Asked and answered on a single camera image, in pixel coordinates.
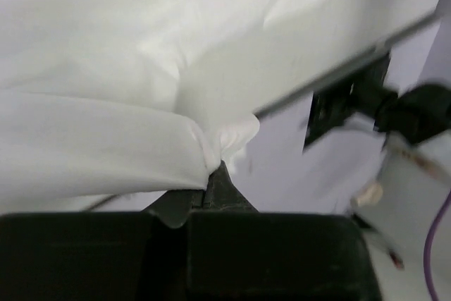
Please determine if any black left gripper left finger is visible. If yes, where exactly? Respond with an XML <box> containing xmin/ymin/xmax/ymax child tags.
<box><xmin>1</xmin><ymin>190</ymin><xmax>204</xmax><ymax>300</ymax></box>

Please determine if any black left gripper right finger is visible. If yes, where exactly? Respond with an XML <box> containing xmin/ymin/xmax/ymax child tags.
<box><xmin>188</xmin><ymin>165</ymin><xmax>382</xmax><ymax>300</ymax></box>

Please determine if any white cartoon print t-shirt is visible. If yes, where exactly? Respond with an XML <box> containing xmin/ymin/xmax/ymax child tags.
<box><xmin>0</xmin><ymin>0</ymin><xmax>381</xmax><ymax>212</ymax></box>

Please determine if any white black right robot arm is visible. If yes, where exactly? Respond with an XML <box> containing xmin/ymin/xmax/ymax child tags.
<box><xmin>350</xmin><ymin>82</ymin><xmax>450</xmax><ymax>274</ymax></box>

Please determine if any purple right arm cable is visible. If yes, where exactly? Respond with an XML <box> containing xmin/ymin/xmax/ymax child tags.
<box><xmin>424</xmin><ymin>191</ymin><xmax>451</xmax><ymax>301</ymax></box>

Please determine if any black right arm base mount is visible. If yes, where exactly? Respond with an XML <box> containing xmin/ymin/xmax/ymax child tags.
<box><xmin>304</xmin><ymin>52</ymin><xmax>398</xmax><ymax>149</ymax></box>

